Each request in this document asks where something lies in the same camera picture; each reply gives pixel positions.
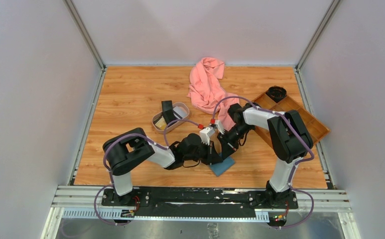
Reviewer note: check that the aluminium rail frame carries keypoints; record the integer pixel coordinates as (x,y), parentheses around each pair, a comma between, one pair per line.
(335,201)

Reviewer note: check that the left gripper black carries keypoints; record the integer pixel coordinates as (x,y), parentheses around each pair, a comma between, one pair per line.
(211,156)

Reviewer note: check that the blue leather card holder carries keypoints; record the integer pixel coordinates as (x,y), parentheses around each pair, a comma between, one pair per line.
(220,168)

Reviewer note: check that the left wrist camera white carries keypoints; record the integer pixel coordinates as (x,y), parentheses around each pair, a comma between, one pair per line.
(206,133)

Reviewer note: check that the gold card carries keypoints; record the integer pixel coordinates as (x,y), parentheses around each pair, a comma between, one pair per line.
(160,123)

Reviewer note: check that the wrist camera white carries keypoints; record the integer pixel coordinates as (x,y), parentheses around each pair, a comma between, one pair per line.
(217,125)
(206,133)

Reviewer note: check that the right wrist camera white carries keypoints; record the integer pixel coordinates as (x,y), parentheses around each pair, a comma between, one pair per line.
(217,125)

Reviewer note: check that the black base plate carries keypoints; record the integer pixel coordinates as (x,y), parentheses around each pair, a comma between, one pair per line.
(197,202)

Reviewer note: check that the pink cloth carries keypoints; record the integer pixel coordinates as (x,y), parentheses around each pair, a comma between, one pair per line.
(206,92)

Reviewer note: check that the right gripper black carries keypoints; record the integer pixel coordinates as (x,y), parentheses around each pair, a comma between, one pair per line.
(227,148)

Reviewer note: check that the black card left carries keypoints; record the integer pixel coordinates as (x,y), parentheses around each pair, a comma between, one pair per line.
(167,111)

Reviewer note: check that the pink oval tray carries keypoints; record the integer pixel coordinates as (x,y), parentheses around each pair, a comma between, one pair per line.
(174,123)

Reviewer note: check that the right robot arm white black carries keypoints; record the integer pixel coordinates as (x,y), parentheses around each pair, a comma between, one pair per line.
(291,142)

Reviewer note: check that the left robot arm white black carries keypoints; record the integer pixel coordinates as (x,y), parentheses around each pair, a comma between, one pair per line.
(127,151)

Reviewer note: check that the black tape roll upper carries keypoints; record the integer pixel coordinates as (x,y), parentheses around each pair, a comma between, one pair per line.
(276,93)

